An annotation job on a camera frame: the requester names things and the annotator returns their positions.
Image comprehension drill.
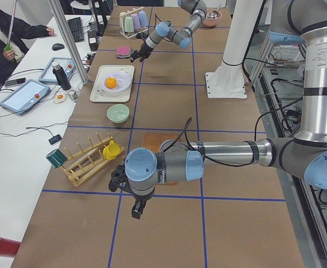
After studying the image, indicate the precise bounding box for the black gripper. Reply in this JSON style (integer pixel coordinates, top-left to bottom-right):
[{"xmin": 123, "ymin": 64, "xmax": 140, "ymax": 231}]
[
  {"xmin": 130, "ymin": 32, "xmax": 153, "ymax": 62},
  {"xmin": 108, "ymin": 164, "xmax": 154, "ymax": 219}
]

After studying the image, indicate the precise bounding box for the white round plate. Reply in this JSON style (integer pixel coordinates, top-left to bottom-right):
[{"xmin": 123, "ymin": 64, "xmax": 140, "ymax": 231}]
[{"xmin": 98, "ymin": 71, "xmax": 131, "ymax": 94}]

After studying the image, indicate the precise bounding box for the orange fruit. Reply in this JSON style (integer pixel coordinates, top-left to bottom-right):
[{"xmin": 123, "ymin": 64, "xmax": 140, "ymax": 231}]
[{"xmin": 105, "ymin": 77, "xmax": 117, "ymax": 89}]

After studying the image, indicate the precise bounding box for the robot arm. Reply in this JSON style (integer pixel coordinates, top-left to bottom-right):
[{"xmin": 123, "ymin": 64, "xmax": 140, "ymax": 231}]
[
  {"xmin": 108, "ymin": 1, "xmax": 327, "ymax": 219},
  {"xmin": 130, "ymin": 0, "xmax": 207, "ymax": 63}
]

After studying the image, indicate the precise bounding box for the cream bear tray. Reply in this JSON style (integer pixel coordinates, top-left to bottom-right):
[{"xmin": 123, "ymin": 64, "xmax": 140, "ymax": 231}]
[{"xmin": 89, "ymin": 65, "xmax": 135, "ymax": 103}]

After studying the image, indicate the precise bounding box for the grey cloth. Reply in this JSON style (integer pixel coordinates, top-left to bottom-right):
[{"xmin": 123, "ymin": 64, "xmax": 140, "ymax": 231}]
[{"xmin": 115, "ymin": 46, "xmax": 132, "ymax": 60}]

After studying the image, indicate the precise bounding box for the green cup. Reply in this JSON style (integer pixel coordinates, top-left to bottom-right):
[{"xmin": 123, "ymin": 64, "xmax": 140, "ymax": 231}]
[{"xmin": 124, "ymin": 16, "xmax": 134, "ymax": 35}]

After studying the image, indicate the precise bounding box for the blue cup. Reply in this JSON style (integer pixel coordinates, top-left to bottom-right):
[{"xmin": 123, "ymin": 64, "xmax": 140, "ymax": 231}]
[{"xmin": 138, "ymin": 10, "xmax": 148, "ymax": 28}]

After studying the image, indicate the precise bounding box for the purple cup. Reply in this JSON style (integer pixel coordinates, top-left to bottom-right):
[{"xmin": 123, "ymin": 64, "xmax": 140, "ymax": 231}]
[{"xmin": 131, "ymin": 13, "xmax": 141, "ymax": 30}]

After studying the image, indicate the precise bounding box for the black power adapter box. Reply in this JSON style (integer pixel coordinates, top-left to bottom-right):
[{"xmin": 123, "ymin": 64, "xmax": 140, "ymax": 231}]
[{"xmin": 87, "ymin": 30, "xmax": 99, "ymax": 51}]

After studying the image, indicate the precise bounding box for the green bowl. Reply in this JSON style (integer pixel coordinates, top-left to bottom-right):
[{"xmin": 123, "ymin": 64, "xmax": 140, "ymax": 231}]
[{"xmin": 106, "ymin": 104, "xmax": 130, "ymax": 123}]

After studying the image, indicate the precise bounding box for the yellow mug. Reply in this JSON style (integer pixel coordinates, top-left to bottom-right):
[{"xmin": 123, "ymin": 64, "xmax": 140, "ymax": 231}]
[{"xmin": 103, "ymin": 140, "xmax": 121, "ymax": 160}]

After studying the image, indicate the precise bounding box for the black keyboard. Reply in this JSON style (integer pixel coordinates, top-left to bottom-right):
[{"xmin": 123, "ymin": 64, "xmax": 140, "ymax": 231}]
[{"xmin": 67, "ymin": 17, "xmax": 84, "ymax": 42}]

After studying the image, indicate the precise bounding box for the wooden cutting board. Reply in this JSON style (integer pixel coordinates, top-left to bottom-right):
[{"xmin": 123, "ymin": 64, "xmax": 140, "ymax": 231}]
[{"xmin": 140, "ymin": 132, "xmax": 182, "ymax": 186}]

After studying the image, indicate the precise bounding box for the blue teach pendant far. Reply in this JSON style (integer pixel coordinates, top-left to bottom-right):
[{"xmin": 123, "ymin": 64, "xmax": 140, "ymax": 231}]
[{"xmin": 38, "ymin": 58, "xmax": 75, "ymax": 84}]

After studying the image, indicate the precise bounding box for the blue teach pendant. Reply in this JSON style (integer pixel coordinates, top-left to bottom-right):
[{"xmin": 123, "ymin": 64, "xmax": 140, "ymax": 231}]
[
  {"xmin": 38, "ymin": 58, "xmax": 75, "ymax": 84},
  {"xmin": 0, "ymin": 79, "xmax": 51, "ymax": 115}
]

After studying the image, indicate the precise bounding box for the wooden mug rack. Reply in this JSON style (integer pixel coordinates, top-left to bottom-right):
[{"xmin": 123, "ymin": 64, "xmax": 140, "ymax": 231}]
[{"xmin": 60, "ymin": 134, "xmax": 125, "ymax": 187}]

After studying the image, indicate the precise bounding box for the metal tape roll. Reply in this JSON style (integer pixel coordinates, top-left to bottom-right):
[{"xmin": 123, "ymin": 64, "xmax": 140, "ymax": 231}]
[{"xmin": 68, "ymin": 90, "xmax": 78, "ymax": 102}]

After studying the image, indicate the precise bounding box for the pink bowl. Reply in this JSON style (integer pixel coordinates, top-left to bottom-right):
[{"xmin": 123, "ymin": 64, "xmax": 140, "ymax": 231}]
[{"xmin": 203, "ymin": 8, "xmax": 222, "ymax": 27}]

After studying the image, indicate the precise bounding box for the black mouse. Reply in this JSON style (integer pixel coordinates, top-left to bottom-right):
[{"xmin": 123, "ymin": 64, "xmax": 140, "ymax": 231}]
[{"xmin": 52, "ymin": 43, "xmax": 65, "ymax": 51}]

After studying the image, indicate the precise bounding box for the black bottle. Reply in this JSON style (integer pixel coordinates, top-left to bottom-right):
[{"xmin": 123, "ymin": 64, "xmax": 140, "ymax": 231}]
[{"xmin": 52, "ymin": 61, "xmax": 72, "ymax": 90}]

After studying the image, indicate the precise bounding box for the metal spoon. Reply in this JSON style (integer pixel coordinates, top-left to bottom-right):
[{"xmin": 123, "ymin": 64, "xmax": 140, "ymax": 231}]
[{"xmin": 207, "ymin": 4, "xmax": 222, "ymax": 19}]

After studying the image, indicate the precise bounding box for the fried egg toy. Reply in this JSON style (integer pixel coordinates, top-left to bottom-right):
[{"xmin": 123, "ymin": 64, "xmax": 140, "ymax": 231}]
[{"xmin": 53, "ymin": 93, "xmax": 67, "ymax": 104}]

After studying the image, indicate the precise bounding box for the dark green mug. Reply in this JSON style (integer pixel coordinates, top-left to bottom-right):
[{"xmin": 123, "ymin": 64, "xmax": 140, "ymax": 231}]
[{"xmin": 46, "ymin": 149, "xmax": 68, "ymax": 168}]

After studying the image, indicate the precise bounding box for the small black device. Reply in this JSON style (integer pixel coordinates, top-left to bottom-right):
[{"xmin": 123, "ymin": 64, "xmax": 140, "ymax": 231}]
[{"xmin": 48, "ymin": 134, "xmax": 62, "ymax": 145}]

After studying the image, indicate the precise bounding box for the blue teach pendant near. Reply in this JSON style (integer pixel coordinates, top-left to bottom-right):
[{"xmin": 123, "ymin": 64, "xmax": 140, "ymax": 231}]
[{"xmin": 0, "ymin": 79, "xmax": 51, "ymax": 115}]

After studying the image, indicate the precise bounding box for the black smartphone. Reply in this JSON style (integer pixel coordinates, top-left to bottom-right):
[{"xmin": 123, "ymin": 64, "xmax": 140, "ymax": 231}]
[{"xmin": 4, "ymin": 78, "xmax": 26, "ymax": 88}]

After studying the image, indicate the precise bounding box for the person in black jacket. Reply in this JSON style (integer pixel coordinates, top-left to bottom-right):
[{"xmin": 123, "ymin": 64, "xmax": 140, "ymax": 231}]
[{"xmin": 0, "ymin": 10, "xmax": 54, "ymax": 84}]

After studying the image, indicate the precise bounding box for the red cylinder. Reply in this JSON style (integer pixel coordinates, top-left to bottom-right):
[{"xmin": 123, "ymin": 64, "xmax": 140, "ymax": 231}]
[{"xmin": 0, "ymin": 237, "xmax": 21, "ymax": 258}]

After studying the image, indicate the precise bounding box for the white wire cup rack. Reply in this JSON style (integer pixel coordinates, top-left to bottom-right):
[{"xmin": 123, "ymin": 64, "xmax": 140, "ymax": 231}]
[{"xmin": 119, "ymin": 7, "xmax": 149, "ymax": 39}]

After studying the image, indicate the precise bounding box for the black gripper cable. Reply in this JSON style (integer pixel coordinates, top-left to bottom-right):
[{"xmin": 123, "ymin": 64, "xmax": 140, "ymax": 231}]
[{"xmin": 163, "ymin": 117, "xmax": 259, "ymax": 168}]

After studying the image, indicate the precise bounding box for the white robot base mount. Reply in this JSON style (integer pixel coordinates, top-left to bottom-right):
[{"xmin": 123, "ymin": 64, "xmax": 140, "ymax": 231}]
[{"xmin": 206, "ymin": 0, "xmax": 265, "ymax": 99}]

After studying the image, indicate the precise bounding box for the aluminium frame post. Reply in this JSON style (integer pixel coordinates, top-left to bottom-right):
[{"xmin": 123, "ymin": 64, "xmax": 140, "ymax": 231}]
[{"xmin": 48, "ymin": 0, "xmax": 88, "ymax": 85}]

